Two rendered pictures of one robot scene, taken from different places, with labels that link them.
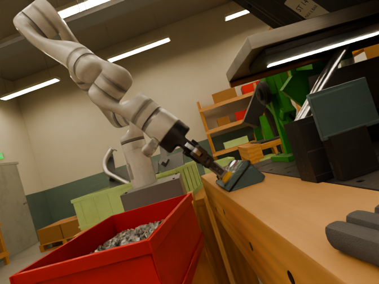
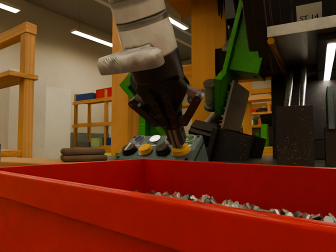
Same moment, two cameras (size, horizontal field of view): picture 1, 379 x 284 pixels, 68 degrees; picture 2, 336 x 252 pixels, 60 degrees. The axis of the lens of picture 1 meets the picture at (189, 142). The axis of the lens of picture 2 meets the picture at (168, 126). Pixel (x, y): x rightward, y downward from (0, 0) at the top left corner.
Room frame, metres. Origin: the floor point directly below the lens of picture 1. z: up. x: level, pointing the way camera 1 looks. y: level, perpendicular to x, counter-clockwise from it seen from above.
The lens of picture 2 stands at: (0.42, 0.38, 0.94)
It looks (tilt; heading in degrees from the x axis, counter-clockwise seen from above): 3 degrees up; 301
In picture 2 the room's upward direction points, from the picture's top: straight up
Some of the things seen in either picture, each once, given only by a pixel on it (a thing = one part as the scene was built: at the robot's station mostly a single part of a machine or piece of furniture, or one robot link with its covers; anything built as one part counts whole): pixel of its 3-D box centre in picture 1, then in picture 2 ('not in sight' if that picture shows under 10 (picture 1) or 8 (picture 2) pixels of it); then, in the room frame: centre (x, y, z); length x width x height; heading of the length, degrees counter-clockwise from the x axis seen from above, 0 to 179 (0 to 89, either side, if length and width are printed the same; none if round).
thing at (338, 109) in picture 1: (349, 129); (330, 127); (0.44, -0.24, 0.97); 0.10 x 0.02 x 0.14; 94
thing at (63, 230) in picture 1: (74, 228); not in sight; (6.01, 2.87, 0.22); 1.20 x 0.81 x 0.44; 79
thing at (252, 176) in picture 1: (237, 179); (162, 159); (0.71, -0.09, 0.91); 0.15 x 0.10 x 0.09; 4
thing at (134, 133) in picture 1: (127, 123); not in sight; (1.08, 0.21, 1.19); 0.09 x 0.09 x 0.17; 79
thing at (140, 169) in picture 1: (139, 163); not in sight; (1.09, 0.21, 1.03); 0.09 x 0.09 x 0.17; 3
